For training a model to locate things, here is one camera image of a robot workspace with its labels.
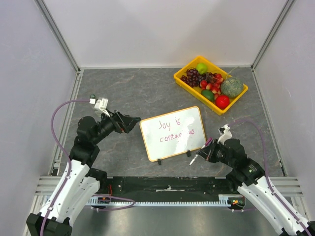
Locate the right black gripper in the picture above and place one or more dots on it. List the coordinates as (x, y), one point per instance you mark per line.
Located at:
(209, 152)

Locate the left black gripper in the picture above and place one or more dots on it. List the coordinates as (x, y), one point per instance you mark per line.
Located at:
(122, 123)

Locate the pink capped whiteboard marker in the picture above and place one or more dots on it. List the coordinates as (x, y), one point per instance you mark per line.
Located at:
(199, 152)

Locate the orange framed whiteboard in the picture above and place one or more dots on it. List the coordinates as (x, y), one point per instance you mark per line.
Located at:
(173, 133)

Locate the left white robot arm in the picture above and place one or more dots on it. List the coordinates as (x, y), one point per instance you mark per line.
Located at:
(80, 181)

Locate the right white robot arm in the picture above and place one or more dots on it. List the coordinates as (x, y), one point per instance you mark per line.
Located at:
(249, 179)

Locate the red apple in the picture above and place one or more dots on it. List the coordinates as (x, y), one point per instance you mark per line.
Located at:
(222, 102)

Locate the green lime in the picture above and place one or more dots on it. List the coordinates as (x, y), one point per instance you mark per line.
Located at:
(208, 95)

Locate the netted green melon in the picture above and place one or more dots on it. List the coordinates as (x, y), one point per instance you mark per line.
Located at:
(232, 86)

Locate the red cherry pile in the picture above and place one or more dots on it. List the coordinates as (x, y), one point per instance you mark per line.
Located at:
(213, 83)

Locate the purple grape bunch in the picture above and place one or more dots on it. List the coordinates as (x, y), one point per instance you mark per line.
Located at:
(192, 78)

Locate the green apple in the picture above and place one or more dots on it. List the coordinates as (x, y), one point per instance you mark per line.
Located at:
(201, 68)

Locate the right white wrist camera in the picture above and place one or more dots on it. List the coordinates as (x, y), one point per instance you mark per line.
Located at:
(225, 134)

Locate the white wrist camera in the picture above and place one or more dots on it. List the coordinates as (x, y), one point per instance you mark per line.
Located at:
(225, 134)
(100, 107)

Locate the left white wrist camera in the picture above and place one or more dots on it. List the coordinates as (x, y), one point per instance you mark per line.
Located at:
(100, 107)

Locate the light blue cable duct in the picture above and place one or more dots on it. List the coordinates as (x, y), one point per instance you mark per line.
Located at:
(223, 201)

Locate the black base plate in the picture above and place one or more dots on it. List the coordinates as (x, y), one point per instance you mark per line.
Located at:
(168, 189)

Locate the left aluminium frame post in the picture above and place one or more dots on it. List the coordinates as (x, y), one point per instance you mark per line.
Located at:
(57, 33)

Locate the aluminium frame post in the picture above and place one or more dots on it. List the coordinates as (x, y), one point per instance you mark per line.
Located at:
(57, 33)
(272, 33)

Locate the right aluminium frame post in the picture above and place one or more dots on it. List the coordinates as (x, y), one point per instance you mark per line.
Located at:
(272, 33)

